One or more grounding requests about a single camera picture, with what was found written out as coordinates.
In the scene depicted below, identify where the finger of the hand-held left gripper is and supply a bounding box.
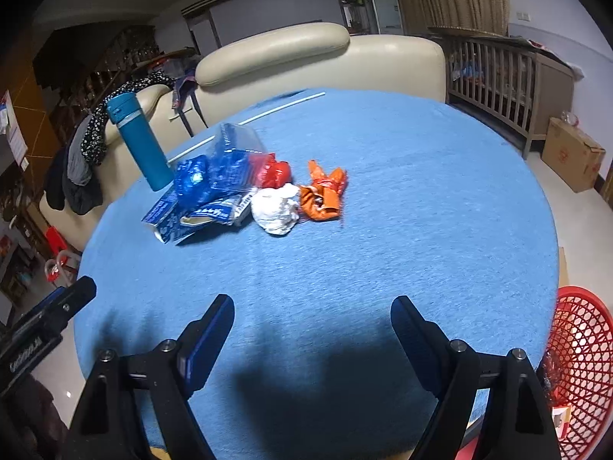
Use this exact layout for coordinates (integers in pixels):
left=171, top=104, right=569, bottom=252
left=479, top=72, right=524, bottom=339
left=30, top=275, right=98, bottom=332

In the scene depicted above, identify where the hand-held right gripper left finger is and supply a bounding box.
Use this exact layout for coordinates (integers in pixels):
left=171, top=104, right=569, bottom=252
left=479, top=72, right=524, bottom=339
left=62, top=294, right=236, bottom=460

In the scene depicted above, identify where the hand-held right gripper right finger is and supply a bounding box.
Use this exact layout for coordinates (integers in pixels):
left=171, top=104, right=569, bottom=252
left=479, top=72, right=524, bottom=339
left=390, top=296, right=563, bottom=460

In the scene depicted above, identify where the blue snack box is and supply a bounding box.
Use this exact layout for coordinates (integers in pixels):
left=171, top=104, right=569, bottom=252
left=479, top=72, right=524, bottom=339
left=141, top=186, right=193, bottom=246

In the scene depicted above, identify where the white paper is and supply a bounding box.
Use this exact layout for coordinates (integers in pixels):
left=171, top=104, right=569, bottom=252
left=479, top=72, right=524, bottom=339
left=250, top=183, right=301, bottom=236

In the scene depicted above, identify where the blue plastic bag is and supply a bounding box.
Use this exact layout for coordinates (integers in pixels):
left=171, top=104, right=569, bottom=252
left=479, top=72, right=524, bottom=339
left=173, top=154, right=212, bottom=203

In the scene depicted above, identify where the orange wrapper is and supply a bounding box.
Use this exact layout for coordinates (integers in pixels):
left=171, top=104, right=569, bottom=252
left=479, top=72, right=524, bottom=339
left=299, top=159, right=349, bottom=223

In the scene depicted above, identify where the red mesh basket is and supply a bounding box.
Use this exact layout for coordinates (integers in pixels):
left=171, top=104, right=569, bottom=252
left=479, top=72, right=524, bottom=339
left=536, top=286, right=613, bottom=460

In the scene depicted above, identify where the red plastic bag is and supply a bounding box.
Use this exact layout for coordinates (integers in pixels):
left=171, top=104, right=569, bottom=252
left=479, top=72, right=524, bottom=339
left=253, top=152, right=293, bottom=190

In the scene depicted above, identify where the red stool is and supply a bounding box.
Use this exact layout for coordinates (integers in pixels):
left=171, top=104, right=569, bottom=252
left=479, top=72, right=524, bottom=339
left=44, top=227, right=80, bottom=284

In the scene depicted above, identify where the dark garment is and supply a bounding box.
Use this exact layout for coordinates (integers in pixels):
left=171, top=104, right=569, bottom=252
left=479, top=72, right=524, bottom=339
left=45, top=146, right=103, bottom=215

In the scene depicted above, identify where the blue white wrapper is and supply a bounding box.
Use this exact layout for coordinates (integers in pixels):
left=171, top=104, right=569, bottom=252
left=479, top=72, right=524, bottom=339
left=179, top=192, right=254, bottom=229

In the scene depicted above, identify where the grey garment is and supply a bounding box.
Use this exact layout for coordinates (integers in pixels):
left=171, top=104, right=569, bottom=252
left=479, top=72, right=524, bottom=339
left=67, top=115, right=95, bottom=187

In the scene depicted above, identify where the teal bottle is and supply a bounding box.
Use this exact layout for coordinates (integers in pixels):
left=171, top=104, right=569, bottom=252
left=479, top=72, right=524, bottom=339
left=106, top=92, right=174, bottom=191

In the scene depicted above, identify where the black dotted garment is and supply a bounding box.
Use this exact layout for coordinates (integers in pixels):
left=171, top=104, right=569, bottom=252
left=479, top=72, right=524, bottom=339
left=80, top=71, right=178, bottom=166

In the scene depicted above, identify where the clear blue-printed plastic bag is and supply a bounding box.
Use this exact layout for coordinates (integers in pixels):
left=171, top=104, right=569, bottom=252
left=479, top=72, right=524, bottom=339
left=206, top=123, right=265, bottom=193

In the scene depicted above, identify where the wooden staircase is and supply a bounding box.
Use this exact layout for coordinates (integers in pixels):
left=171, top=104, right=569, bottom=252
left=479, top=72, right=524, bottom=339
left=33, top=24, right=160, bottom=147

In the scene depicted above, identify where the white rod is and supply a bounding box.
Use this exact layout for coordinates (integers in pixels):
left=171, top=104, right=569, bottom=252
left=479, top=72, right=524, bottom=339
left=167, top=91, right=326, bottom=163

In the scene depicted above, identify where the cardboard box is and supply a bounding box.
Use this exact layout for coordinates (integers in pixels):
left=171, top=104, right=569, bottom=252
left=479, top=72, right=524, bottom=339
left=541, top=117, right=606, bottom=193

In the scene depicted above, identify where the wooden crib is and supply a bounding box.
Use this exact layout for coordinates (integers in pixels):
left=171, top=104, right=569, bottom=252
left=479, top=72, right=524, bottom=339
left=428, top=29, right=575, bottom=160

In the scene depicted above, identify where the cream leather sofa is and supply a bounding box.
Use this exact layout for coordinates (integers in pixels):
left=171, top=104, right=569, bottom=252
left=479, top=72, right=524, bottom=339
left=38, top=22, right=447, bottom=251

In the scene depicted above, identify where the white refrigerator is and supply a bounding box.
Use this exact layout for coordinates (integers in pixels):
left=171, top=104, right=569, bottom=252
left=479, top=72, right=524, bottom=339
left=369, top=0, right=405, bottom=35

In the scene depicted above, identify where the wall poster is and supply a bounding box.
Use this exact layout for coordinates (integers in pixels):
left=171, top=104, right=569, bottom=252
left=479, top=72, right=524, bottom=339
left=0, top=90, right=28, bottom=169

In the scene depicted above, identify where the colourful strapped bag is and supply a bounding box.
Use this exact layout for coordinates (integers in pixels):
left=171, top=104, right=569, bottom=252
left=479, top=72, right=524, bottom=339
left=148, top=50, right=208, bottom=136

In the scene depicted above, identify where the wall shelf cabinet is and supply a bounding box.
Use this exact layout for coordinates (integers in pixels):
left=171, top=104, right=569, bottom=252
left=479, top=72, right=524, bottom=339
left=334, top=0, right=372, bottom=36

